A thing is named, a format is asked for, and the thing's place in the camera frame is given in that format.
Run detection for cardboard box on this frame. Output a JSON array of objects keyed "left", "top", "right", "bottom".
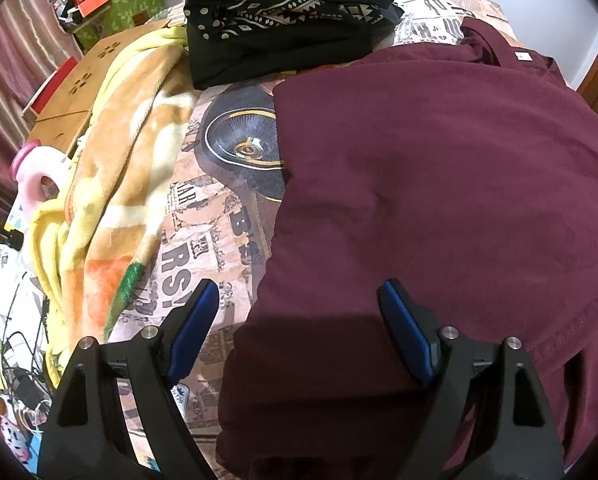
[{"left": 26, "top": 20, "right": 175, "bottom": 156}]

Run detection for yellow orange fleece blanket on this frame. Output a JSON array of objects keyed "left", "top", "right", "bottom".
[{"left": 26, "top": 25, "right": 202, "bottom": 391}]

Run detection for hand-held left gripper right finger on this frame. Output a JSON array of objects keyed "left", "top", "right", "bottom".
[{"left": 376, "top": 278, "right": 565, "bottom": 480}]

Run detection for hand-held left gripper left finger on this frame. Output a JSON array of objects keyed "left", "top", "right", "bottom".
[{"left": 36, "top": 279, "right": 221, "bottom": 480}]

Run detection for tangled black cables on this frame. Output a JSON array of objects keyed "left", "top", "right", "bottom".
[{"left": 0, "top": 270, "right": 50, "bottom": 411}]

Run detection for striped curtain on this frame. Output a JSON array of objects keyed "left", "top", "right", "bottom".
[{"left": 0, "top": 0, "right": 84, "bottom": 211}]

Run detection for pink plastic toy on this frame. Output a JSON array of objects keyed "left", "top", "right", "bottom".
[{"left": 11, "top": 142, "right": 74, "bottom": 216}]

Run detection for red flat box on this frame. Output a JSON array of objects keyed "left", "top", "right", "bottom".
[{"left": 23, "top": 56, "right": 80, "bottom": 117}]

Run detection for black patterned folded cloth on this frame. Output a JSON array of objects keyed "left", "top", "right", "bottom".
[{"left": 184, "top": 0, "right": 405, "bottom": 90}]

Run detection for green patterned box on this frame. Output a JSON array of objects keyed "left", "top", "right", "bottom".
[{"left": 74, "top": 0, "right": 165, "bottom": 51}]

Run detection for maroon shirt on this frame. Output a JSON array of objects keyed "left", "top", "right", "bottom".
[{"left": 216, "top": 17, "right": 598, "bottom": 480}]

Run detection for printed bed sheet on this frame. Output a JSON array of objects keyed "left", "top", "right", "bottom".
[{"left": 109, "top": 0, "right": 520, "bottom": 480}]

